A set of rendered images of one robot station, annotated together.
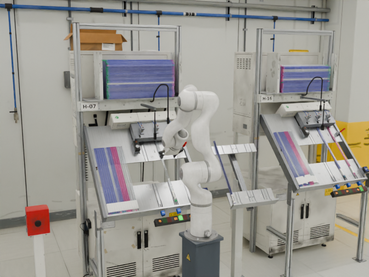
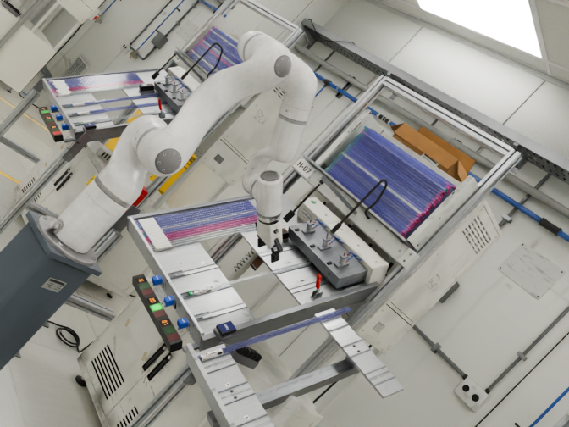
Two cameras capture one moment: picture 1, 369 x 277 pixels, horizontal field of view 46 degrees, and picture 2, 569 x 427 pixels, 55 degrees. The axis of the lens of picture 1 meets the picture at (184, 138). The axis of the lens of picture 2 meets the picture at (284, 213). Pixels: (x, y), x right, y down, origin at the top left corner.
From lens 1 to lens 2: 266 cm
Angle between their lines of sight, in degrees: 66
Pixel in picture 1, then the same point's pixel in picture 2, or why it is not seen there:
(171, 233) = (180, 403)
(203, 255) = (18, 244)
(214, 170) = (151, 135)
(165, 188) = (212, 280)
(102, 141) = not seen: hidden behind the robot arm
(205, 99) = (260, 42)
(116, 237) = (147, 319)
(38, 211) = not seen: hidden behind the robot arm
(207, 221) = (74, 207)
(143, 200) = (174, 255)
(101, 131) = (285, 206)
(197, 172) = (141, 122)
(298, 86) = not seen: outside the picture
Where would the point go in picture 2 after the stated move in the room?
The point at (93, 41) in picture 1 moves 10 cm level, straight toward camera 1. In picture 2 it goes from (413, 143) to (403, 130)
